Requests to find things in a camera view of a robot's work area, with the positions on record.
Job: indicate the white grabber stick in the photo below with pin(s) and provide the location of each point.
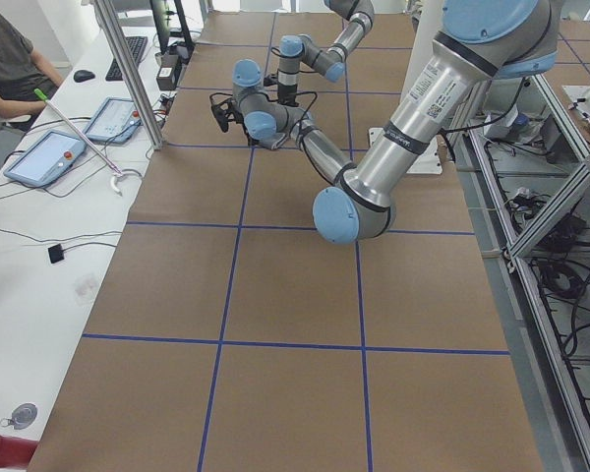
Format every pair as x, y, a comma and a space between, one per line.
118, 174

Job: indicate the aluminium frame post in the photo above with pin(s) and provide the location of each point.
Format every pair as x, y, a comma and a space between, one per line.
121, 53

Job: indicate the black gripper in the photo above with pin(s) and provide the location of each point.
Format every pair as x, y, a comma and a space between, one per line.
287, 93
252, 136

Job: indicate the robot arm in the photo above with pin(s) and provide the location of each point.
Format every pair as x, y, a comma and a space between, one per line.
295, 50
478, 41

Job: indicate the black monitor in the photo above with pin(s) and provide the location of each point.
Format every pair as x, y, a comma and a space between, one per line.
162, 14

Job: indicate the round metal disc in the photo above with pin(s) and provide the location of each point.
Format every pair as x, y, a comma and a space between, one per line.
21, 417

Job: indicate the pink grey towel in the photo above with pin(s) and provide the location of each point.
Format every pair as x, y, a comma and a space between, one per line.
274, 142

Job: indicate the seated person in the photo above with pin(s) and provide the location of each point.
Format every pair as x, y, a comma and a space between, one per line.
23, 69

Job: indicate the teach pendant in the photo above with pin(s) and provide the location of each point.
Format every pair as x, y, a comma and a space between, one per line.
114, 122
46, 160

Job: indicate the far teach pendant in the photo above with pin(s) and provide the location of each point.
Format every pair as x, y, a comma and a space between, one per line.
114, 122

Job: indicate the near teach pendant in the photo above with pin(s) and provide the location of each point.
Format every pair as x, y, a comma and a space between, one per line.
46, 160

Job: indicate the red bottle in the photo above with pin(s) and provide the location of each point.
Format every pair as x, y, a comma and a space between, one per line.
16, 453

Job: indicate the aluminium frame rack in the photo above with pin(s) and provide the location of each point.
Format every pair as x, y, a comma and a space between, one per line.
530, 160

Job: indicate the black computer mouse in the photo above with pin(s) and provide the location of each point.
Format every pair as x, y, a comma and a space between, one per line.
81, 76

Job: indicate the black power adapter box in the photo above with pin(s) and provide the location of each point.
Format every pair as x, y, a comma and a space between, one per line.
170, 67

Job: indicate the small black square pad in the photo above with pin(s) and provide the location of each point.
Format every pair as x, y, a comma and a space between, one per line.
56, 253

